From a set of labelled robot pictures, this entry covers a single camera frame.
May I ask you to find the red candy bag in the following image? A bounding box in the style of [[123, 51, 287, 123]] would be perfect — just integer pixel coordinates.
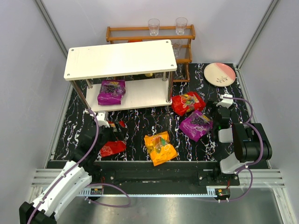
[[171, 91, 206, 116], [100, 121, 126, 157]]

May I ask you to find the purple candy bag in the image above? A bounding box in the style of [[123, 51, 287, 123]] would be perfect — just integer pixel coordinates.
[[179, 110, 213, 142], [97, 80, 126, 105]]

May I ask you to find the orange mango candy bag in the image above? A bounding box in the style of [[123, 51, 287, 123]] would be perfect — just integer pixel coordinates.
[[144, 131, 178, 166]]

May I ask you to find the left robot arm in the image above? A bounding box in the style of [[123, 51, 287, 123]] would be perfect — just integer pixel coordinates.
[[19, 122, 125, 224]]

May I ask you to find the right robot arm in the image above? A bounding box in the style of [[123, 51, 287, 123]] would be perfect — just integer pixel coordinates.
[[206, 97, 272, 184]]

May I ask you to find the white two-tier shelf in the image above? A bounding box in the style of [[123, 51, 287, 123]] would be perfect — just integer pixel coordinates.
[[64, 40, 177, 112]]

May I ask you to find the yellow object behind shelf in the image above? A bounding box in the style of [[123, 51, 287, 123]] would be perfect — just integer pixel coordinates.
[[144, 73, 153, 77]]

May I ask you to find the pink cream ceramic plate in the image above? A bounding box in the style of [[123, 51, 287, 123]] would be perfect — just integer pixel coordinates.
[[204, 63, 236, 87]]

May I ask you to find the clear glass lower rack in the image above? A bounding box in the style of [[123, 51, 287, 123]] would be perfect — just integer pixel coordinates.
[[171, 42, 182, 58]]

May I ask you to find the brown wooden rack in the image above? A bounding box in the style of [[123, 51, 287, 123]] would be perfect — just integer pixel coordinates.
[[106, 25, 196, 82]]

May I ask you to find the clear glass right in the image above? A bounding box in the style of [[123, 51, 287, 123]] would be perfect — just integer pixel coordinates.
[[176, 17, 188, 35]]

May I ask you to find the clear glass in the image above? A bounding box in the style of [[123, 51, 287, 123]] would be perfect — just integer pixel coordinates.
[[148, 18, 160, 36], [176, 17, 188, 35]]

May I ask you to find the clear glass left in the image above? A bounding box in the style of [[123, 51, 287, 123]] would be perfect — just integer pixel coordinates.
[[148, 18, 160, 36]]

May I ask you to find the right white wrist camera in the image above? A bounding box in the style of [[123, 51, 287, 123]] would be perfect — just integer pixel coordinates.
[[216, 94, 233, 109]]

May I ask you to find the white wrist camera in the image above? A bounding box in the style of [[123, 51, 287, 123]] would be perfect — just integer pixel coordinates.
[[96, 111, 110, 127], [216, 94, 233, 109]]

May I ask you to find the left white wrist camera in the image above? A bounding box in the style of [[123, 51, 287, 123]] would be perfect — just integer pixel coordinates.
[[96, 111, 110, 127]]

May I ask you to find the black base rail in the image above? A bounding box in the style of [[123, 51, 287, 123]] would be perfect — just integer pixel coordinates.
[[46, 161, 269, 187]]

